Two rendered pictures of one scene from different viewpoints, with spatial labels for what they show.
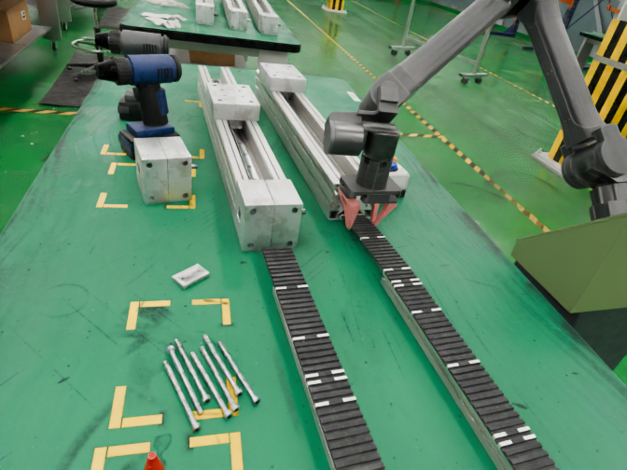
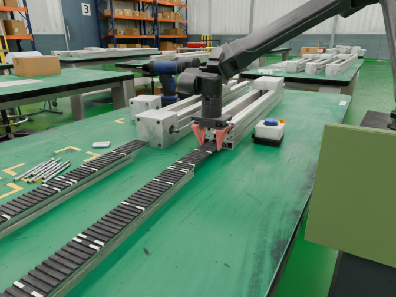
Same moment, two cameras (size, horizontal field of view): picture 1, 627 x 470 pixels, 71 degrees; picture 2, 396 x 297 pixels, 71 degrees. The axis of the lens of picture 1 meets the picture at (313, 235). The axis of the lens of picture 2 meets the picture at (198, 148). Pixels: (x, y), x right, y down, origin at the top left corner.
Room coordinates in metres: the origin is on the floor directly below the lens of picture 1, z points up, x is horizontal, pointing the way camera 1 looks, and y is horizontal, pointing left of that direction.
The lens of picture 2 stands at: (0.22, -0.63, 1.10)
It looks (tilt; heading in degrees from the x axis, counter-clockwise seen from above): 22 degrees down; 49
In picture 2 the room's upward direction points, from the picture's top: straight up
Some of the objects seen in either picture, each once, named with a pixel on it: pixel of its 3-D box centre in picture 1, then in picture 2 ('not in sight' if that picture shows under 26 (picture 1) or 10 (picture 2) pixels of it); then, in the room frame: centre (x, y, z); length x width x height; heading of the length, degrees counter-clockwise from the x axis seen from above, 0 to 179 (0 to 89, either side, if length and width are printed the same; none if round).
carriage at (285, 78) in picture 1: (281, 81); (269, 85); (1.39, 0.18, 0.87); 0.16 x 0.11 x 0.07; 23
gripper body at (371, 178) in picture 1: (373, 173); (211, 109); (0.74, -0.09, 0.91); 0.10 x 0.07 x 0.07; 113
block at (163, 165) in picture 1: (169, 169); (149, 109); (0.78, 0.31, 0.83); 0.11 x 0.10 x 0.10; 122
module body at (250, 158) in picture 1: (230, 125); (213, 102); (1.09, 0.26, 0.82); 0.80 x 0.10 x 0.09; 23
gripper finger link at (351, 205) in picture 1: (358, 207); (207, 132); (0.74, -0.08, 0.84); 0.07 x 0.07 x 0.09; 23
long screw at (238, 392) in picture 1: (220, 364); (57, 169); (0.37, 0.09, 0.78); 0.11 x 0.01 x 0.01; 40
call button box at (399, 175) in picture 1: (382, 178); (267, 132); (0.95, -0.13, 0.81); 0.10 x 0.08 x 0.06; 113
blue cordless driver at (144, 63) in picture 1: (135, 107); (159, 86); (0.92, 0.43, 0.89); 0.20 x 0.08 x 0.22; 136
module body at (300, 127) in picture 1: (300, 127); (254, 106); (1.16, 0.09, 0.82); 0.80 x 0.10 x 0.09; 23
